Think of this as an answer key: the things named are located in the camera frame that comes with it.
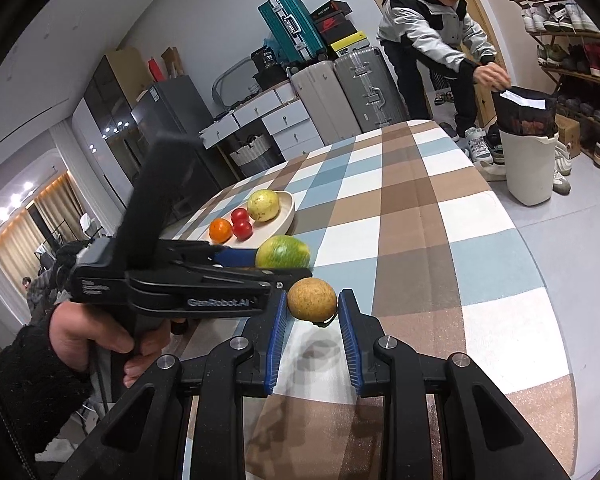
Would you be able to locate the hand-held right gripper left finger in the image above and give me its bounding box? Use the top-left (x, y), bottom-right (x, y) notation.
top-left (52, 290), bottom-right (288, 480)

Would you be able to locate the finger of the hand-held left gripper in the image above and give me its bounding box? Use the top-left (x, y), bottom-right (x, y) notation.
top-left (177, 245), bottom-right (261, 268)
top-left (192, 266), bottom-right (315, 292)

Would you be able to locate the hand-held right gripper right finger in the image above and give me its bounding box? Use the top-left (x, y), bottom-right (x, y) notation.
top-left (337, 288), bottom-right (573, 480)

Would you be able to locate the green oval fruit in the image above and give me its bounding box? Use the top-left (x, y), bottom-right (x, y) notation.
top-left (255, 235), bottom-right (312, 270)

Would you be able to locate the orange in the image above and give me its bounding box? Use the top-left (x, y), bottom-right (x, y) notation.
top-left (209, 218), bottom-right (233, 242)

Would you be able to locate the small brown round fruit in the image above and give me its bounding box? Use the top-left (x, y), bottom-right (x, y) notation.
top-left (286, 277), bottom-right (338, 322)

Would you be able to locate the cream round plate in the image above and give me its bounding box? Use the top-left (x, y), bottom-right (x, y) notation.
top-left (157, 191), bottom-right (297, 251)

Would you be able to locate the large yellow-green fruit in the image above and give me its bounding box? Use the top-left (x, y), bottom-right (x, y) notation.
top-left (246, 189), bottom-right (281, 223)

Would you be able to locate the person's left forearm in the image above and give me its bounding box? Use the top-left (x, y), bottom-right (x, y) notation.
top-left (0, 305), bottom-right (111, 480)

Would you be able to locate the person's left hand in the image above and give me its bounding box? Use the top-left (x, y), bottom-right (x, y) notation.
top-left (47, 302), bottom-right (181, 388)

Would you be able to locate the wicker basket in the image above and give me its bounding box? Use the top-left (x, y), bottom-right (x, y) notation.
top-left (228, 135), bottom-right (273, 171)

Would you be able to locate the beige curtain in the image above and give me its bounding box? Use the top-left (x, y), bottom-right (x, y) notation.
top-left (0, 170), bottom-right (86, 281)

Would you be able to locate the white desk with drawers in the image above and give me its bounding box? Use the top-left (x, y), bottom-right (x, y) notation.
top-left (199, 80), bottom-right (326, 166)

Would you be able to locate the grey cabinet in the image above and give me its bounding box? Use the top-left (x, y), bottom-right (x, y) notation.
top-left (130, 75), bottom-right (236, 221)

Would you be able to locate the beige suitcase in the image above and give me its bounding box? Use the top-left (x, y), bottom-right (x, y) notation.
top-left (287, 60), bottom-right (363, 143)

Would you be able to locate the silver suitcase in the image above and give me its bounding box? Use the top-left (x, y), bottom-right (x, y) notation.
top-left (333, 46), bottom-right (408, 133)

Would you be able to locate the brown paper bag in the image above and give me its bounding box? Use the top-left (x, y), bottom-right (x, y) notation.
top-left (161, 47), bottom-right (185, 77)

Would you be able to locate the cardboard box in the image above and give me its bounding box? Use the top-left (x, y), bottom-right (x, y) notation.
top-left (105, 47), bottom-right (153, 106)

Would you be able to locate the teal suitcase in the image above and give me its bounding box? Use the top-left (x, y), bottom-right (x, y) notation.
top-left (258, 0), bottom-right (328, 68)

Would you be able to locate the white trash bin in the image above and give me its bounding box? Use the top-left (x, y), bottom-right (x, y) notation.
top-left (498, 127), bottom-right (561, 207)

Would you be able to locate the red and black shoe box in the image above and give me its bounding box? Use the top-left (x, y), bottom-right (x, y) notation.
top-left (314, 15), bottom-right (356, 36)

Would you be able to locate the black trash bag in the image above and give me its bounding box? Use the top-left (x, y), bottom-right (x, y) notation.
top-left (490, 85), bottom-right (560, 137)

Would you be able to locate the wooden door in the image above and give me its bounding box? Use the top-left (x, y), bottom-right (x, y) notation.
top-left (460, 0), bottom-right (501, 76)

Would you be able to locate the wooden shoe rack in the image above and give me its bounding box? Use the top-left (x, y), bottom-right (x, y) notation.
top-left (505, 0), bottom-right (600, 181)

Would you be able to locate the shoe rack with shoes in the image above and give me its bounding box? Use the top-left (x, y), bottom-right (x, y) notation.
top-left (504, 0), bottom-right (600, 181)

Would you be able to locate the oval mirror frame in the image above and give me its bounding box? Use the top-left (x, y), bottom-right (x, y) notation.
top-left (211, 57), bottom-right (261, 111)

